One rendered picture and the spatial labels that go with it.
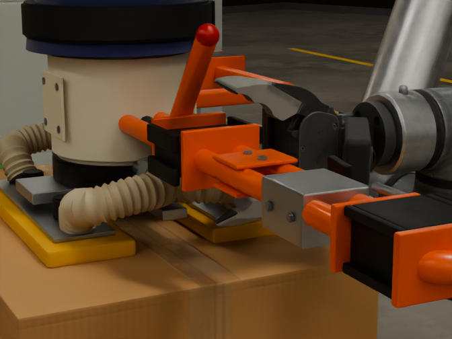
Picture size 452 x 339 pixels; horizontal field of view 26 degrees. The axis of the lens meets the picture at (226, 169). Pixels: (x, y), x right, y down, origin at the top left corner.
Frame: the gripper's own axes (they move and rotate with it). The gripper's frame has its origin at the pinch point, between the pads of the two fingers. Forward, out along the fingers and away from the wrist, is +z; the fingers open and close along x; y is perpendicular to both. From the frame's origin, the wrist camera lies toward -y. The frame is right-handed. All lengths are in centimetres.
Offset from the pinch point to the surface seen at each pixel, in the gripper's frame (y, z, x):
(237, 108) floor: 572, -291, -107
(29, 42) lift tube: 27.9, 10.9, 8.9
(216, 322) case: -1.0, 0.6, -17.0
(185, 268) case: 4.8, 1.5, -12.9
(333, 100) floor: 572, -376, -107
